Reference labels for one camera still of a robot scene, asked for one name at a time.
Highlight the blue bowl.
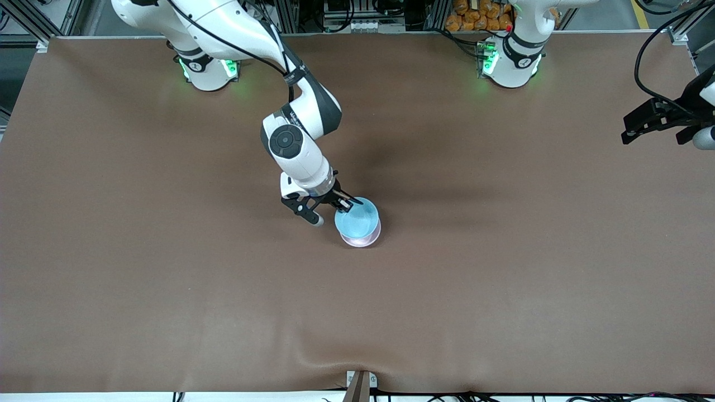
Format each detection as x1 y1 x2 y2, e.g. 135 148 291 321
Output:
334 197 380 237

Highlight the pink bowl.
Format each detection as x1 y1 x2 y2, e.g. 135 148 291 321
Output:
340 222 382 248

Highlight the brown table mat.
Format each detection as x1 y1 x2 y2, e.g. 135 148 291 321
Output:
0 32 715 395

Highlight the orange snack packs pile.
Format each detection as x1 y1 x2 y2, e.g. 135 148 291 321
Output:
445 0 514 32

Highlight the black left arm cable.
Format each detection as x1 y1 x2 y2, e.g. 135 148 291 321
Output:
633 0 715 112

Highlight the aluminium frame post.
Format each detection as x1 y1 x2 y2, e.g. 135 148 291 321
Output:
668 7 715 46
423 0 452 32
274 0 301 34
8 0 59 46

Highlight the metal table edge bracket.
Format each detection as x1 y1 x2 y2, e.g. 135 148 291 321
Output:
346 370 378 389

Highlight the brown camera mount post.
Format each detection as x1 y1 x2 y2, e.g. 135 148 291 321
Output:
342 370 371 402

